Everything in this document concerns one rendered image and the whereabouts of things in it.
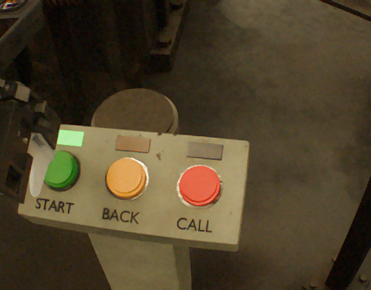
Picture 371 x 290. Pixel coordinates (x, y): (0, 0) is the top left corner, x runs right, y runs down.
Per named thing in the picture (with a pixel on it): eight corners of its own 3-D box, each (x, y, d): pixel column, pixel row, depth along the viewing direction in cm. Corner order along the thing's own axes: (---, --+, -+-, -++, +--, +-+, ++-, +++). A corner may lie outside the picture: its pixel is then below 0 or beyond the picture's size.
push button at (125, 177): (113, 161, 55) (109, 155, 53) (149, 164, 54) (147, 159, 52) (107, 197, 53) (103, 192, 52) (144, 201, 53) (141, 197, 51)
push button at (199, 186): (183, 168, 54) (181, 162, 52) (222, 172, 53) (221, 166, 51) (178, 206, 52) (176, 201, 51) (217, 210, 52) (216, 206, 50)
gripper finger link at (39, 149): (35, 207, 47) (-6, 179, 39) (46, 149, 49) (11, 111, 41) (63, 211, 47) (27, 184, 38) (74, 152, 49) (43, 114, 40)
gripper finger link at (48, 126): (23, 149, 44) (-17, 110, 36) (27, 130, 45) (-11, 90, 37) (69, 154, 43) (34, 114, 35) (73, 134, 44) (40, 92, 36)
